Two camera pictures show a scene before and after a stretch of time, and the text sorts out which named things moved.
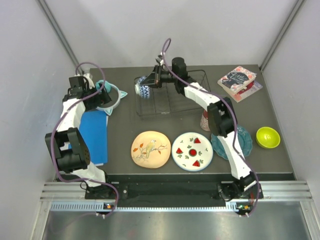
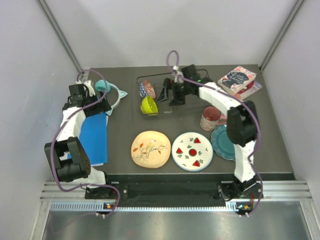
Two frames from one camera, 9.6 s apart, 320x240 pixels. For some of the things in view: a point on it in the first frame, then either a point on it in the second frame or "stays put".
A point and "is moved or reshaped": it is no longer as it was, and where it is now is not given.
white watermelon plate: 192,151 stays put
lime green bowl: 268,137 → 149,106
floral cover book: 237,80 stays put
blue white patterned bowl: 143,91 is moved or reshaped
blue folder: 93,128 stays put
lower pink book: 249,90 stays put
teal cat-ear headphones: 108,87 stays put
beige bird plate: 151,149 stays put
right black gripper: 155,78 → 177,99
